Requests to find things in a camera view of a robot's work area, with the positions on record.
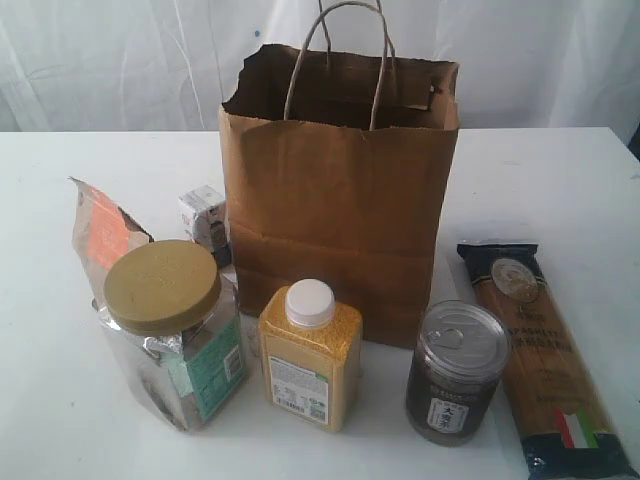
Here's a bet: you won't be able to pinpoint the dark tea can silver lid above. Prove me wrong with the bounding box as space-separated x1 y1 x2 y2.
405 300 511 446

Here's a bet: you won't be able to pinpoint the brown paper shopping bag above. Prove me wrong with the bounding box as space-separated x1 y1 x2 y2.
217 0 460 350

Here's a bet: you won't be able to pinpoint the yellow millet bottle white cap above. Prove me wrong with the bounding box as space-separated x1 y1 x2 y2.
258 279 363 432

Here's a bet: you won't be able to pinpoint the small white blue carton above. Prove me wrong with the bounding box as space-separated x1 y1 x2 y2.
178 185 232 268

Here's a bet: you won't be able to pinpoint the kraft pouch with orange label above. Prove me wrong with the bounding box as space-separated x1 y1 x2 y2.
70 177 154 310

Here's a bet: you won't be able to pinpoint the spaghetti packet dark blue ends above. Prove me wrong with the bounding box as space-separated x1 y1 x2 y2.
457 243 639 479

